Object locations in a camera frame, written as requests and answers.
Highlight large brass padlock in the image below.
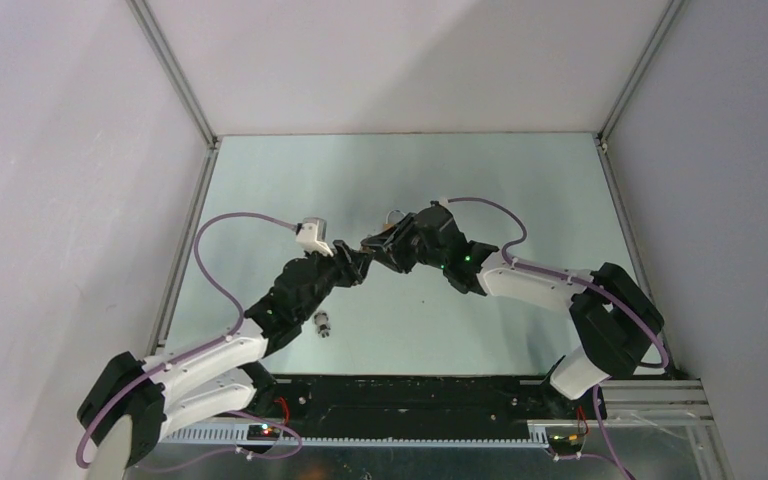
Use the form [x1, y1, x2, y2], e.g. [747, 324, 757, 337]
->
[380, 209, 407, 232]

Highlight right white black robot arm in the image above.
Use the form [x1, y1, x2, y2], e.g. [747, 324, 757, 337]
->
[361, 202, 669, 418]

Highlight left aluminium frame post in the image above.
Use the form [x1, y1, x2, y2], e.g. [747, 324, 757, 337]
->
[125, 0, 220, 157]

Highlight right aluminium frame post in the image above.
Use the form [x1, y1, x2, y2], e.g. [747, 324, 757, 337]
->
[594, 0, 687, 164]

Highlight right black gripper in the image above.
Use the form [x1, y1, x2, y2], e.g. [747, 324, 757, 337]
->
[362, 213, 447, 275]

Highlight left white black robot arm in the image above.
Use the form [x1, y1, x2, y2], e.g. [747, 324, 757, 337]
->
[75, 241, 374, 469]

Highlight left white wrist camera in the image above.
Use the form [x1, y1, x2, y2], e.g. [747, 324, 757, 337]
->
[295, 217, 334, 257]

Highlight slotted grey cable duct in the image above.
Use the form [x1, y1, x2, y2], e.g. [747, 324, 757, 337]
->
[118, 417, 558, 452]

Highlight aluminium frame post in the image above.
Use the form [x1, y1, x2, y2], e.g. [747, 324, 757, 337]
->
[125, 0, 220, 157]
[594, 0, 687, 164]

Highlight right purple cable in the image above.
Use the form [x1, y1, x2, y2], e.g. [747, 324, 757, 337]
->
[440, 196, 671, 480]

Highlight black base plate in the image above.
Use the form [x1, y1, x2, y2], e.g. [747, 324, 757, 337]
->
[230, 363, 605, 441]

